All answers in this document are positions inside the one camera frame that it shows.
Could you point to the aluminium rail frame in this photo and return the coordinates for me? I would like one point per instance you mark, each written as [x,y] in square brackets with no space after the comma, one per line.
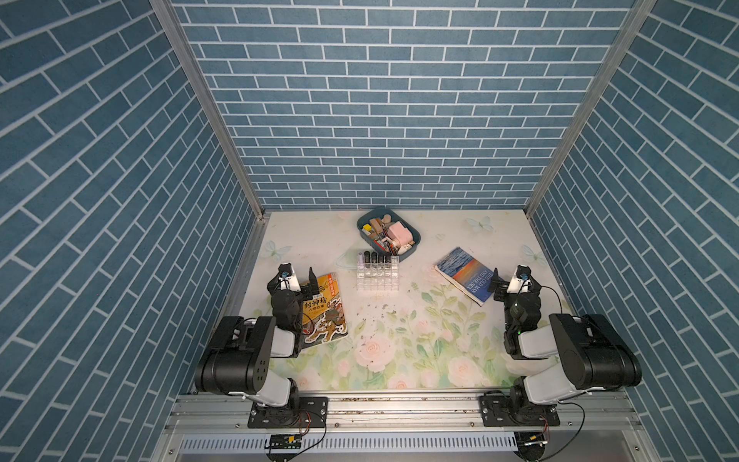
[596,427]

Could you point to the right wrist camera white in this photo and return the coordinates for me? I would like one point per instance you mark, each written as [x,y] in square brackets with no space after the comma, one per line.
[522,281]

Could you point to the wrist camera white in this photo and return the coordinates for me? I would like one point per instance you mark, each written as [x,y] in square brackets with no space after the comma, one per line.
[522,281]
[287,279]

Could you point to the green circuit board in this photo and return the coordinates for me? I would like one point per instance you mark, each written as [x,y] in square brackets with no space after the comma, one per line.
[289,442]

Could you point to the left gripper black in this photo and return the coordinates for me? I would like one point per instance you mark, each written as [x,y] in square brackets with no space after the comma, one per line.
[312,283]

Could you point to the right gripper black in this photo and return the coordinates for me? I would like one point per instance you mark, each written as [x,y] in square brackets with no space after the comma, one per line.
[502,287]

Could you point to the blue paperback book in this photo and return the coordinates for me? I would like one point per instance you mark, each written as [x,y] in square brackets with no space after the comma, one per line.
[467,274]

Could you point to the teal plastic storage bin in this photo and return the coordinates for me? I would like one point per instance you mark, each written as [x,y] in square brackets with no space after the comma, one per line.
[373,226]

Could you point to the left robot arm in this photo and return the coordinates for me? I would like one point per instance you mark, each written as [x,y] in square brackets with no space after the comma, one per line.
[236,359]

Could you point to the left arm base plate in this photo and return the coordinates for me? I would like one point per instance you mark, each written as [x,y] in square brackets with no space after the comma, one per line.
[302,413]

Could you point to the pink compact in bin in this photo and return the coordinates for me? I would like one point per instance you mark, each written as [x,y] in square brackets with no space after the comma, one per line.
[399,234]

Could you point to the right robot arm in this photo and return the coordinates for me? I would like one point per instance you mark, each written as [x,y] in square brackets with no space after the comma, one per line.
[592,355]

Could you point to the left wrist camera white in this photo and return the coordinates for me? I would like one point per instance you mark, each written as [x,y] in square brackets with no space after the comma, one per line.
[287,279]

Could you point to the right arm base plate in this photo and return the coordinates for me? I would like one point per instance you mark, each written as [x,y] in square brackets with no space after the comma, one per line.
[499,410]

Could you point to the right circuit board with wires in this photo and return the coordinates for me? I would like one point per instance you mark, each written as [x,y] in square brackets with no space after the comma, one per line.
[530,446]

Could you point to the white vented cable duct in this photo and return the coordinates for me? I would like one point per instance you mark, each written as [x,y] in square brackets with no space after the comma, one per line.
[344,443]

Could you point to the clear acrylic lipstick organizer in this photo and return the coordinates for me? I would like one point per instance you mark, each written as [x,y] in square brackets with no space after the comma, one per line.
[379,280]

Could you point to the orange children's story book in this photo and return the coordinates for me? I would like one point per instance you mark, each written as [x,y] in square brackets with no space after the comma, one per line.
[324,320]

